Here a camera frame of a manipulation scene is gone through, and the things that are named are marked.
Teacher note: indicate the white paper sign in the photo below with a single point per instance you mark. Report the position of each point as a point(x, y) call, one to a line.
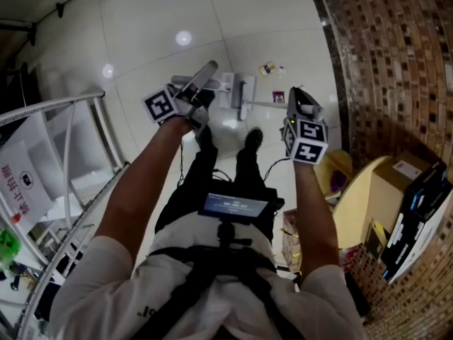
point(24, 161)

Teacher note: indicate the person's right black shoe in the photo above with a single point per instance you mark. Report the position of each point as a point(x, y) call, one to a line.
point(254, 138)

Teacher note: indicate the black chest-mounted monitor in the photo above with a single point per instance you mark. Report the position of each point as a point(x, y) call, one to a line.
point(233, 205)

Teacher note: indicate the person's right forearm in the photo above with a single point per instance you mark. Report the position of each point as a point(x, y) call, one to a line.
point(313, 218)

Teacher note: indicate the person's left black shoe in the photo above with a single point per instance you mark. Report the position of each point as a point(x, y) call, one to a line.
point(204, 138)

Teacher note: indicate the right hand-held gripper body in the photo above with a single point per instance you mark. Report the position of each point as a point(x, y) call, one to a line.
point(308, 144)

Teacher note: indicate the black monitor mount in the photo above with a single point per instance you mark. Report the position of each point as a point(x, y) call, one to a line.
point(226, 232)

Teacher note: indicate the purple bag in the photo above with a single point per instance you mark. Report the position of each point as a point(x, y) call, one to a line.
point(338, 181)

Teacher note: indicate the dark box with yellow flap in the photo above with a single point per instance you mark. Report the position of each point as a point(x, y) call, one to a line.
point(375, 239)

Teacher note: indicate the small purple printed box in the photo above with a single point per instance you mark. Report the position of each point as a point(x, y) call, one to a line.
point(278, 96)

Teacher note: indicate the yellow cardboard piece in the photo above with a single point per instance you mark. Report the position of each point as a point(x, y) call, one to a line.
point(323, 175)

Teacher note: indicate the person's black shoe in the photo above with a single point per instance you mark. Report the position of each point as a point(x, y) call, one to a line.
point(254, 138)
point(204, 138)

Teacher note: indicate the black flat carton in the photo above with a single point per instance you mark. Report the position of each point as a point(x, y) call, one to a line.
point(424, 193)

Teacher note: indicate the brown cardboard box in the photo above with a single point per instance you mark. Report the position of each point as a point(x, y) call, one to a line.
point(389, 175)

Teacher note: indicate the green plastic toy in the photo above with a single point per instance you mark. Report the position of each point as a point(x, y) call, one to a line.
point(8, 246)

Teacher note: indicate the black chest harness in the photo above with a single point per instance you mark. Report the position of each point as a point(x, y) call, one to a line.
point(212, 260)

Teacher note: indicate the white metal shelf rack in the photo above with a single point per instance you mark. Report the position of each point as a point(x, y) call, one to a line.
point(81, 140)

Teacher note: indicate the person's white shirt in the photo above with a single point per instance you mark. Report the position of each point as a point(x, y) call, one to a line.
point(106, 296)

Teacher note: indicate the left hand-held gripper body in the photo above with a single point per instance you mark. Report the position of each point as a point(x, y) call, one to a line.
point(159, 105)

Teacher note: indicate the black hard case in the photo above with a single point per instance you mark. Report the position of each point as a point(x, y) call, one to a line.
point(357, 296)

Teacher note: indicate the small clear plastic bag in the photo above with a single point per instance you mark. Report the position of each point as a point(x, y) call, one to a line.
point(282, 71)

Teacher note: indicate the black carton with white side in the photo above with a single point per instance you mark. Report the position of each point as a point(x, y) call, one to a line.
point(400, 246)

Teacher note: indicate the round yellow wooden table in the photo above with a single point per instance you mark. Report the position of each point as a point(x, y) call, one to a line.
point(354, 204)

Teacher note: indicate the person's left forearm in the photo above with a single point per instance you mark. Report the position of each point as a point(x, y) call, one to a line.
point(141, 175)

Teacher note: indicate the person's black trousers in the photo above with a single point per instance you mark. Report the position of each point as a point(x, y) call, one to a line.
point(198, 175)

